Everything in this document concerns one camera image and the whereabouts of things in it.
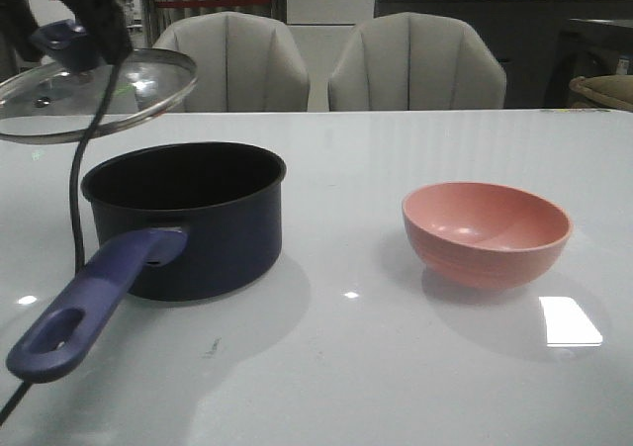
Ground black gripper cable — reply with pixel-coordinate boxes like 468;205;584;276
0;57;125;425

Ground dark blue saucepan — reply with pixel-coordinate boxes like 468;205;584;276
6;142;286;384

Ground right grey upholstered chair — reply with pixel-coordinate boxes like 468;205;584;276
327;12;506;112

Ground grey upholstered chair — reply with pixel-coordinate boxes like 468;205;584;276
153;12;311;113
327;12;506;112

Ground dark counter with white top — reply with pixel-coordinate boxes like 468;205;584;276
374;0;632;109

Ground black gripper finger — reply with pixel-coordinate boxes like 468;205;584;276
60;0;133;64
1;0;44;62

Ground left grey upholstered chair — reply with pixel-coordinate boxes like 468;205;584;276
153;12;311;113

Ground glass lid with blue knob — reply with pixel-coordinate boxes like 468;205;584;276
1;20;197;144

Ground white cabinet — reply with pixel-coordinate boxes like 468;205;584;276
286;0;375;112

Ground red barrier belt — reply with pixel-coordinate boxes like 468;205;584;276
153;0;275;9

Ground beige sofa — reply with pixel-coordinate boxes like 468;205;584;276
569;75;632;112

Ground pink plastic bowl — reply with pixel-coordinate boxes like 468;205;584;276
402;182;573;290

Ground dark side table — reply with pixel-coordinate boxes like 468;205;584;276
543;19;632;108

